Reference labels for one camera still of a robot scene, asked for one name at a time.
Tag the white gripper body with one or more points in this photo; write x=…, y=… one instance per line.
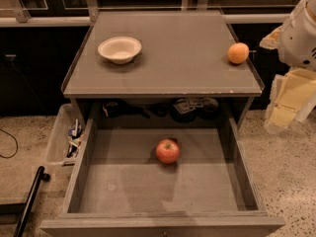
x=298, y=43

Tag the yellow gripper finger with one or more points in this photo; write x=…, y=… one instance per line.
x=292, y=97
x=271, y=41

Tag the red apple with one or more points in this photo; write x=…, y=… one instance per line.
x=167, y=151

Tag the dark clutter behind drawer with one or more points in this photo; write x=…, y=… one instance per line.
x=183, y=110

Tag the grey cabinet with counter top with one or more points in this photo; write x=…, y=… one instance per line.
x=184, y=54

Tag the open grey top drawer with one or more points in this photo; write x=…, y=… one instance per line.
x=119, y=188

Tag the orange fruit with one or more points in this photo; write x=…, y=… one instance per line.
x=238, y=53

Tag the white bowl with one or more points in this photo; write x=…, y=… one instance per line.
x=119, y=50

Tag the metal window railing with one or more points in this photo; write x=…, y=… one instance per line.
x=50, y=13

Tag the clear plastic bin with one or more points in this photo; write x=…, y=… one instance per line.
x=65, y=138

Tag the black metal bar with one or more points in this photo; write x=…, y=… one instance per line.
x=41, y=176

